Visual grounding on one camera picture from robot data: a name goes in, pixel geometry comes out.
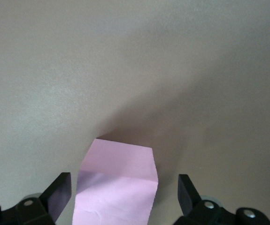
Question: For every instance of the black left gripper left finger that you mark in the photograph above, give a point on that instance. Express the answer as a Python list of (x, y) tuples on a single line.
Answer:
[(57, 197)]

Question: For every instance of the pink foam block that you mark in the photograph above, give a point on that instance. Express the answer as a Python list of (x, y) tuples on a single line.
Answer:
[(118, 178)]

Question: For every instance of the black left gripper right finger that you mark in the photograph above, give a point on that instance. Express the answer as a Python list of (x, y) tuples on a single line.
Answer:
[(187, 197)]

